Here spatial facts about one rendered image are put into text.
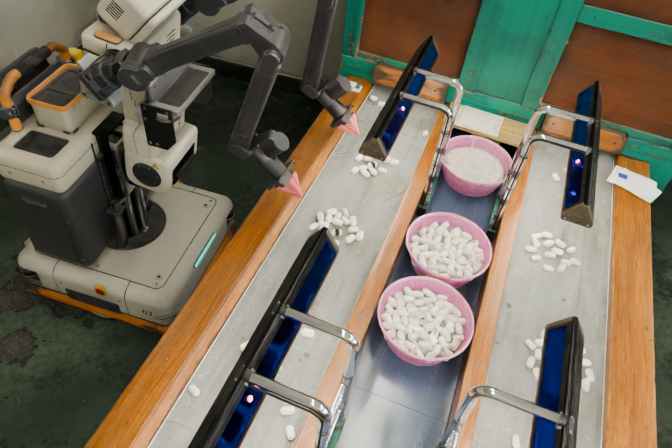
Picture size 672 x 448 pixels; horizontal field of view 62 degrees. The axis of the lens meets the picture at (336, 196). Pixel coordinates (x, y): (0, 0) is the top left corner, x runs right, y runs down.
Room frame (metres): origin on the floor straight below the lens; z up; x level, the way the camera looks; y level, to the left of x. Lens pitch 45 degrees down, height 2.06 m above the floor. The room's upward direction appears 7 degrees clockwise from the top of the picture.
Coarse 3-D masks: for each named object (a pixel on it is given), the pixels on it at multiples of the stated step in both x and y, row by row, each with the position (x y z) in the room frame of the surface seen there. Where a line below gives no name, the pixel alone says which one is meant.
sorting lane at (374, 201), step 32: (384, 96) 1.91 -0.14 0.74; (416, 128) 1.73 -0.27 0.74; (352, 160) 1.50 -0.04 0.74; (416, 160) 1.54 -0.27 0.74; (320, 192) 1.32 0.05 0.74; (352, 192) 1.33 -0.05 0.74; (384, 192) 1.35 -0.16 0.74; (288, 224) 1.16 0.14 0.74; (384, 224) 1.21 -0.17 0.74; (288, 256) 1.03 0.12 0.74; (352, 256) 1.06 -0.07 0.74; (256, 288) 0.90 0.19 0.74; (352, 288) 0.95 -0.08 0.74; (256, 320) 0.80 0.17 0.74; (224, 352) 0.70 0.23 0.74; (288, 352) 0.72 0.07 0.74; (320, 352) 0.73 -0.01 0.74; (192, 384) 0.60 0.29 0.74; (288, 384) 0.63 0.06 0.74; (192, 416) 0.53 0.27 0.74; (256, 416) 0.55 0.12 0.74; (288, 416) 0.56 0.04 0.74
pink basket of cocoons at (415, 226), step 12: (444, 216) 1.26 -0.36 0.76; (456, 216) 1.26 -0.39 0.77; (408, 228) 1.18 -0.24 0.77; (420, 228) 1.22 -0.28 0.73; (468, 228) 1.23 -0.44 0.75; (408, 240) 1.14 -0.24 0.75; (480, 240) 1.19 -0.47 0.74; (420, 264) 1.04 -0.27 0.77; (432, 276) 1.02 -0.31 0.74; (444, 276) 1.01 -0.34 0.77
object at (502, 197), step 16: (544, 112) 1.42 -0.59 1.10; (560, 112) 1.40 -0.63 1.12; (528, 128) 1.42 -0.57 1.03; (528, 144) 1.27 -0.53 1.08; (560, 144) 1.25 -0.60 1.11; (576, 144) 1.25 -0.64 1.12; (512, 160) 1.43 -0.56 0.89; (512, 176) 1.28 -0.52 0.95; (496, 208) 1.37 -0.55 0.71; (496, 224) 1.27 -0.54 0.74
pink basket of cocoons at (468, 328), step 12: (420, 276) 1.00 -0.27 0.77; (396, 288) 0.96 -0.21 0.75; (420, 288) 0.98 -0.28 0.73; (432, 288) 0.98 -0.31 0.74; (444, 288) 0.98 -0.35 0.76; (384, 300) 0.91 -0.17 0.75; (456, 300) 0.94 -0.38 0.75; (468, 312) 0.90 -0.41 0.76; (468, 324) 0.87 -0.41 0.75; (468, 336) 0.83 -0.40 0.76; (396, 348) 0.77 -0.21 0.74; (408, 360) 0.77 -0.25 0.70; (420, 360) 0.75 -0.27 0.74; (432, 360) 0.73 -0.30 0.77
